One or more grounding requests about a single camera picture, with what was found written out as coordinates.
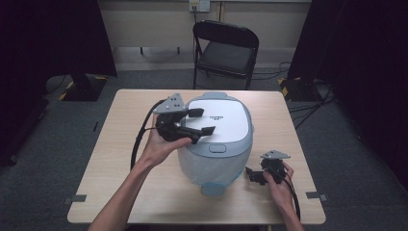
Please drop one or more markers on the person's right hand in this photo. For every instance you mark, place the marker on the person's right hand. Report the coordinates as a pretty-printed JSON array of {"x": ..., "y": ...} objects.
[{"x": 279, "y": 191}]

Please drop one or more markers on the grey tape strip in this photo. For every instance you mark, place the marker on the grey tape strip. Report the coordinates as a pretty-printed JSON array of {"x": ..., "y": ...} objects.
[
  {"x": 317, "y": 195},
  {"x": 75, "y": 199}
]

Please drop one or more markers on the grey white-lidded trash can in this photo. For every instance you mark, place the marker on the grey white-lidded trash can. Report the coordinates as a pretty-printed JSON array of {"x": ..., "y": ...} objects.
[{"x": 218, "y": 128}]

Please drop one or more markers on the person's left hand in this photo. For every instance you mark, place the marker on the person's left hand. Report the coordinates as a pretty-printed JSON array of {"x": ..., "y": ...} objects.
[{"x": 160, "y": 149}]

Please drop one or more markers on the black stand base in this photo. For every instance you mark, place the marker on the black stand base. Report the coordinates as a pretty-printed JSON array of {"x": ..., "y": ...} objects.
[
  {"x": 296, "y": 91},
  {"x": 84, "y": 89}
]

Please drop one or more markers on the white trash bag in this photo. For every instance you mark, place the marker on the white trash bag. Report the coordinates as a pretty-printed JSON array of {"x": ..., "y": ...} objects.
[{"x": 208, "y": 166}]

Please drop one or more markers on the white wall socket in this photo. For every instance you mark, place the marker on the white wall socket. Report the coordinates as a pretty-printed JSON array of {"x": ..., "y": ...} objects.
[{"x": 199, "y": 5}]

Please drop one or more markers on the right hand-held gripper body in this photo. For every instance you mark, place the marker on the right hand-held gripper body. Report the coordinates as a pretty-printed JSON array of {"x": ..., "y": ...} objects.
[{"x": 272, "y": 165}]

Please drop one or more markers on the black curtain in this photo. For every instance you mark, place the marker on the black curtain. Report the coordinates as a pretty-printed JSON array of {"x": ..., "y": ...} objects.
[
  {"x": 362, "y": 64},
  {"x": 48, "y": 41}
]

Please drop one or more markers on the black folding chair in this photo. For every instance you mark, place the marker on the black folding chair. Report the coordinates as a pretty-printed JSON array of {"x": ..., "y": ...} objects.
[{"x": 226, "y": 51}]

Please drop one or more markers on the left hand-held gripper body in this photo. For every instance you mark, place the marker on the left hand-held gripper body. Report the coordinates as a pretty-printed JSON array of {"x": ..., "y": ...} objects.
[{"x": 170, "y": 123}]

